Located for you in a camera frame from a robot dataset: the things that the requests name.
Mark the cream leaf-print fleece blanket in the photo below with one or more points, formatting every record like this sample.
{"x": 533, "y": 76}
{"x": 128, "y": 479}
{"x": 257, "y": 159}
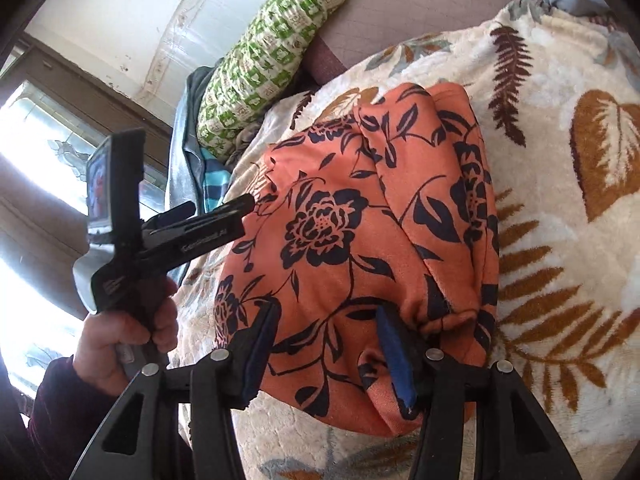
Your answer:
{"x": 565, "y": 210}

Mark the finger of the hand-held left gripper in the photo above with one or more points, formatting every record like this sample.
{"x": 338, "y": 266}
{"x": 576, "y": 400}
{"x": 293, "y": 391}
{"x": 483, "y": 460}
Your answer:
{"x": 235, "y": 207}
{"x": 172, "y": 215}

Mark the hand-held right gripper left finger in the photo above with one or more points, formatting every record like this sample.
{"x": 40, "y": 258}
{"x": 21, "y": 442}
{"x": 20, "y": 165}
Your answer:
{"x": 260, "y": 355}

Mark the mauve bed sheet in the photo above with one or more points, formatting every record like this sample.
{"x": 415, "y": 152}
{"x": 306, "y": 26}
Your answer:
{"x": 400, "y": 15}

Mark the light blue knit sweater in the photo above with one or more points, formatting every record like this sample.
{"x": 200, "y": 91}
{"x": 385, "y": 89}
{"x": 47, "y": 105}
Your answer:
{"x": 182, "y": 130}

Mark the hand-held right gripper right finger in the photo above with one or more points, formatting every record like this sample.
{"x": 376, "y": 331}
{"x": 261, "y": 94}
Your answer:
{"x": 395, "y": 360}

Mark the patterned glass window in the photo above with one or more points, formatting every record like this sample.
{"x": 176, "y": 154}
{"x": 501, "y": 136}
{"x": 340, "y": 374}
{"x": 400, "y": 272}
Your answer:
{"x": 35, "y": 125}

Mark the person's left forearm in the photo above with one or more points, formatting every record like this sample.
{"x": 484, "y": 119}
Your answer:
{"x": 55, "y": 425}

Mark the teal striped cloth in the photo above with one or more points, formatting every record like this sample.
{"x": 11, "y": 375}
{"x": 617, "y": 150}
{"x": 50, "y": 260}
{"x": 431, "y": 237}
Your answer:
{"x": 216, "y": 185}

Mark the orange floral garment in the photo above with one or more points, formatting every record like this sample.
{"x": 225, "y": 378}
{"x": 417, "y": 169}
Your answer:
{"x": 350, "y": 240}

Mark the person's left hand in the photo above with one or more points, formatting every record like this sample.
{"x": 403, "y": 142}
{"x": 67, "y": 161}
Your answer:
{"x": 105, "y": 340}

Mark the green patterned pillow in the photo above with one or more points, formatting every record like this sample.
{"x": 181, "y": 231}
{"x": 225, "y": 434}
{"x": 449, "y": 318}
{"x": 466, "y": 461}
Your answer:
{"x": 265, "y": 50}

